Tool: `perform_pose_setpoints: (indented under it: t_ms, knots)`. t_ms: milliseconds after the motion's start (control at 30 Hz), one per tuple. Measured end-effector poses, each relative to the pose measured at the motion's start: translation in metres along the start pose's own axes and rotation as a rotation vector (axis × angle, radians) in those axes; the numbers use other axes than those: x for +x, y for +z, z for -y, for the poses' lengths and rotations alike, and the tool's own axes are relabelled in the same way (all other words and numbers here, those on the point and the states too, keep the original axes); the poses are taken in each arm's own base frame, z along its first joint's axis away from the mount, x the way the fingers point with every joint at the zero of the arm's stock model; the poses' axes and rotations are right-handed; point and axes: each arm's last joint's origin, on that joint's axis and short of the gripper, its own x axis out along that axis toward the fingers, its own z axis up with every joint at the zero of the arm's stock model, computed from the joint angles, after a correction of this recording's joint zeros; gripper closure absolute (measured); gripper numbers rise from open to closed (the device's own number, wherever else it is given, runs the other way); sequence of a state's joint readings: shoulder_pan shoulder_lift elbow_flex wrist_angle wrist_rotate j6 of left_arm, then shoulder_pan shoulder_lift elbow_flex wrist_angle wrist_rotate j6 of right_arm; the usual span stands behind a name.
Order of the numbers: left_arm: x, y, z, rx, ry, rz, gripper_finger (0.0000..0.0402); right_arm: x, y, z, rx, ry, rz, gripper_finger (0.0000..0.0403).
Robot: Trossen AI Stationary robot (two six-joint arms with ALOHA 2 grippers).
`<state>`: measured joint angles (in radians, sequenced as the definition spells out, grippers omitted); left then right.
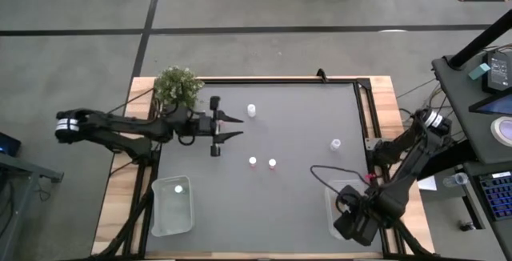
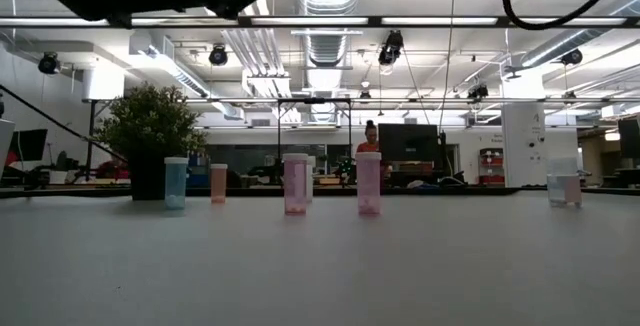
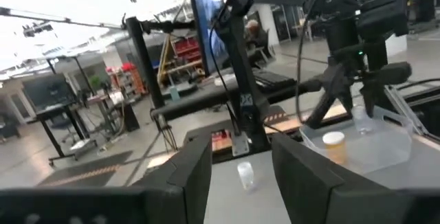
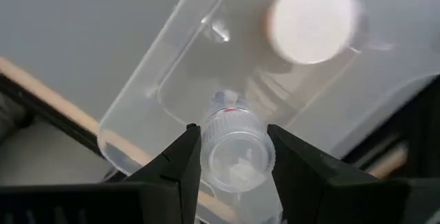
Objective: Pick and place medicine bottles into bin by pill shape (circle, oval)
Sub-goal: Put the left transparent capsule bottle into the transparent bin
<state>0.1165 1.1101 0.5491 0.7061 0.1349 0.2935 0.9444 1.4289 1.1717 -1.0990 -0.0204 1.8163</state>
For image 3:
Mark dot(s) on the translucent white plastic bin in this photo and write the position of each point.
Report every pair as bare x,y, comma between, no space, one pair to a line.
378,152

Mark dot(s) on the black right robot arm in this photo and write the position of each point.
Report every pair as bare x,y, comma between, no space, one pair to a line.
247,79

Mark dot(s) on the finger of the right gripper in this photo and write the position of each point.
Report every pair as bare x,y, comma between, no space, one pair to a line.
371,93
326,97

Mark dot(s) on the teal box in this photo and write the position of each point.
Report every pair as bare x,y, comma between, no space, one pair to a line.
174,93

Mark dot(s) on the black aluminium rig frame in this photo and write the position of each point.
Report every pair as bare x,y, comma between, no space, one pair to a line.
144,62

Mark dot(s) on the white pillar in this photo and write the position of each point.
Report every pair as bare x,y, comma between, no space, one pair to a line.
395,45
269,24

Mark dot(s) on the amber pill bottle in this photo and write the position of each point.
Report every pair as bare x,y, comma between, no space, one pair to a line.
334,148

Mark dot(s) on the red parts shelf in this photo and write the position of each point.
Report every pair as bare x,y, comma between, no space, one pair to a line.
185,47

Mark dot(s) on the black keyboard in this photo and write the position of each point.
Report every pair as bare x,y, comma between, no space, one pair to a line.
275,79

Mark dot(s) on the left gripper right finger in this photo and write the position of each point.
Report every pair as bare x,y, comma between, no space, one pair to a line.
302,182

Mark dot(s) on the black desk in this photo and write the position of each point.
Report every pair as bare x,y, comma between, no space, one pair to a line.
55,110

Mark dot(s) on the blue lit screen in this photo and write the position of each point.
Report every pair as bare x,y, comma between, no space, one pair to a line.
211,11

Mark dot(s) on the black striped floor mat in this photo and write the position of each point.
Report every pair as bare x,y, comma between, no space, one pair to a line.
86,174

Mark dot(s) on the dark grey desk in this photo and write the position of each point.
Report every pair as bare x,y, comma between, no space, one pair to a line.
206,90

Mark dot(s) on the black monitor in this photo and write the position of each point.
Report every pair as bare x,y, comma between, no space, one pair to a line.
48,91

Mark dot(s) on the wide clear pill bottle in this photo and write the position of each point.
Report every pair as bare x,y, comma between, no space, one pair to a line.
245,176

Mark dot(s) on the yellow metal frame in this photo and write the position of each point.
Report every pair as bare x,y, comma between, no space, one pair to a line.
164,59

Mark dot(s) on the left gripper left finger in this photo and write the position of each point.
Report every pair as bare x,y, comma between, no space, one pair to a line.
196,169

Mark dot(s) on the person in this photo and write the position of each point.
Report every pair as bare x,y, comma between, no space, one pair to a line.
256,33

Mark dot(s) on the orange storage cart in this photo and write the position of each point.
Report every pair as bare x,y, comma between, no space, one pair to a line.
132,76

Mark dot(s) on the small green plant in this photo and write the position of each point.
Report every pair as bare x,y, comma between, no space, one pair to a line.
95,81

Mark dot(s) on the small clear pill bottle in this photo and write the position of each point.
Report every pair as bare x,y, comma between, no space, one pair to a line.
361,122

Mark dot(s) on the overhead light bar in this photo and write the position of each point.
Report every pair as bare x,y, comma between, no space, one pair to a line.
41,16

